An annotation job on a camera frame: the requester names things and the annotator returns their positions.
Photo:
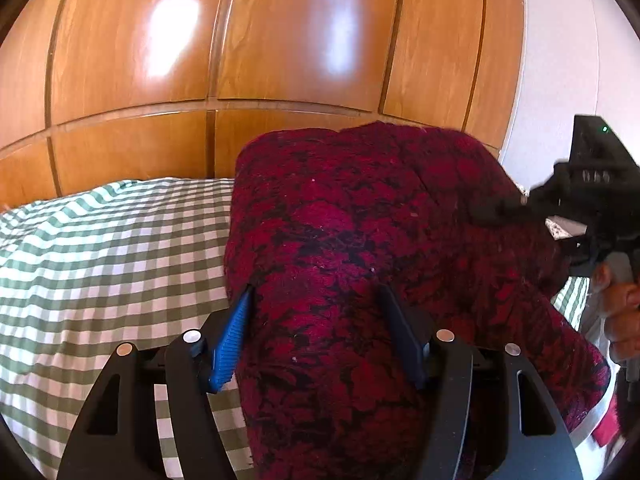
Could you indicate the person's right hand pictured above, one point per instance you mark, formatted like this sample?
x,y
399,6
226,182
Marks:
x,y
625,320

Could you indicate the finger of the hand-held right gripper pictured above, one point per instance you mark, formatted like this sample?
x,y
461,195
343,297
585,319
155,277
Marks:
x,y
505,210

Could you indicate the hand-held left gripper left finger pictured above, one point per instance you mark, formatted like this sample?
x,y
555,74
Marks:
x,y
231,340

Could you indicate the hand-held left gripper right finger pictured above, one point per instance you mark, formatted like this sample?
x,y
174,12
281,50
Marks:
x,y
406,345

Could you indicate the red floral knit sweater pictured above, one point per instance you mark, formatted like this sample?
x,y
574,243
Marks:
x,y
340,220

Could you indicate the green checked bed sheet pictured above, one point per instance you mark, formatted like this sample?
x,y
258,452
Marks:
x,y
110,260

